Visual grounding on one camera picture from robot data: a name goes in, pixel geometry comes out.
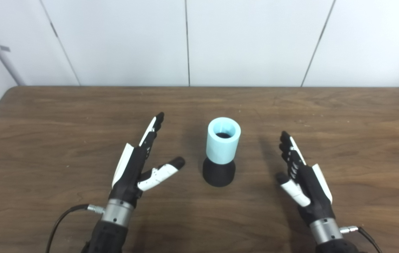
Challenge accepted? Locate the black funnel-shaped nozzle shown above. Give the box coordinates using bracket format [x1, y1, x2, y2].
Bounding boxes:
[202, 132, 236, 187]

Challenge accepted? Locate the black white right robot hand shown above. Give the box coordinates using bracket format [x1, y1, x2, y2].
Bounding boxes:
[276, 131, 336, 226]

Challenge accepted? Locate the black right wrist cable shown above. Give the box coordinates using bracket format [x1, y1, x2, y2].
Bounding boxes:
[339, 226, 382, 253]

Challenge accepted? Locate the light-blue cylindrical hose piece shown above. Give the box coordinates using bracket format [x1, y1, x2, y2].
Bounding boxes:
[205, 117, 241, 165]

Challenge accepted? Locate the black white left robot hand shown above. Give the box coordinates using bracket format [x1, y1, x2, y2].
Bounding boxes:
[108, 112, 186, 208]

